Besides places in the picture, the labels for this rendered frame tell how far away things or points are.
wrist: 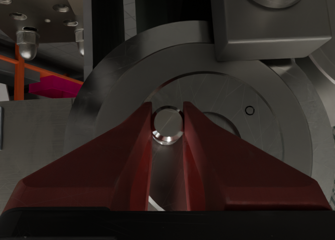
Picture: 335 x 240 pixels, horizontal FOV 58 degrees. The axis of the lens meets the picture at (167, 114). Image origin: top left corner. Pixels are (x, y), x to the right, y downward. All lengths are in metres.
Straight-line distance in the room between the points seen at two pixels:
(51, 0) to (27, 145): 0.23
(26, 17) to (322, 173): 0.44
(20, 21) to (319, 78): 0.44
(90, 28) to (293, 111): 0.12
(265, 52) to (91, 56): 0.10
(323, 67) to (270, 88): 0.04
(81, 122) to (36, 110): 0.37
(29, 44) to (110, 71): 0.39
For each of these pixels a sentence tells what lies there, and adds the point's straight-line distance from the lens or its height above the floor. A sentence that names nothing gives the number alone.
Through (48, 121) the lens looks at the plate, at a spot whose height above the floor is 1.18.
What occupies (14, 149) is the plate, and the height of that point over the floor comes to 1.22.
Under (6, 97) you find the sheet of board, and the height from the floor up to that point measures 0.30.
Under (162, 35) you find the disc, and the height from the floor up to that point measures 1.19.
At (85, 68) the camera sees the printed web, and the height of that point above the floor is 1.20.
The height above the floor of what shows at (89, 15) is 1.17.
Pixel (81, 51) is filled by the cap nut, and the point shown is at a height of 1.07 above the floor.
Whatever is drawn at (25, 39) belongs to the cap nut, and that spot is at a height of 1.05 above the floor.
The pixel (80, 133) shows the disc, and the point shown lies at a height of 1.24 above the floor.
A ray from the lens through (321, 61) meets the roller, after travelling 0.19.
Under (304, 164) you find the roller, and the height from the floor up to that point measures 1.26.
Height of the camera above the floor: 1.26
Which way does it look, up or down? 9 degrees down
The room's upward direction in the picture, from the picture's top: 176 degrees clockwise
